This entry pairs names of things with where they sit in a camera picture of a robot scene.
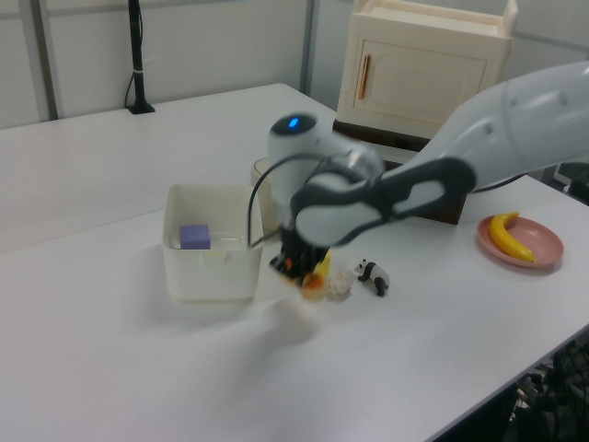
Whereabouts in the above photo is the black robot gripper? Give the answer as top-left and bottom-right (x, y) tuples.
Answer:
(268, 224), (330, 283)

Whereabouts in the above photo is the white plastic basket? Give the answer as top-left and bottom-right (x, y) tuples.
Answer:
(161, 183), (265, 304)

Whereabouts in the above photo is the white popcorn toy piece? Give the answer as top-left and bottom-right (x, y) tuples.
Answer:
(324, 270), (354, 300)

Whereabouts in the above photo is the black and white panda figure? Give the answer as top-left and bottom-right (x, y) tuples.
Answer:
(352, 258), (391, 297)

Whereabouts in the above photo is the beige lidded mini bin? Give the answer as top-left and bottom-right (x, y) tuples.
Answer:
(250, 157), (277, 227)

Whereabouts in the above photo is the purple foam cube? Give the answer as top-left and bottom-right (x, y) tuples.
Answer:
(179, 224), (213, 250)

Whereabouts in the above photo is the dark brown drawer unit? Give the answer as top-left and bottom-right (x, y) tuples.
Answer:
(330, 119), (468, 226)

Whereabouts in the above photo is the yellow toy banana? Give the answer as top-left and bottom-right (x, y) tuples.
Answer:
(488, 211), (537, 263)

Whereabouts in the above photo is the cream toy cabinet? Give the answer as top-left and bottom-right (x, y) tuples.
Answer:
(336, 0), (519, 142)

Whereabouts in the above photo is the pink plate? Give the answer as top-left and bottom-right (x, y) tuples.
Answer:
(476, 215), (565, 272)

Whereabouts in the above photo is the black pole stand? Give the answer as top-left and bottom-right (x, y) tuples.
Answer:
(126, 0), (156, 115)

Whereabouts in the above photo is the black chair under table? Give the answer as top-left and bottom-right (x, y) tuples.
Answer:
(501, 335), (589, 442)

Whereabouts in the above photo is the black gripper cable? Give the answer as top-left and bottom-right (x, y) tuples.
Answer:
(247, 153), (332, 249)

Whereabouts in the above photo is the orange cabinet door handle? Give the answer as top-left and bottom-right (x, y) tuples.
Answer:
(357, 53), (372, 100)

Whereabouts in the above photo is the black cable on pole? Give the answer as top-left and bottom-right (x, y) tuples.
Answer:
(123, 8), (144, 108)

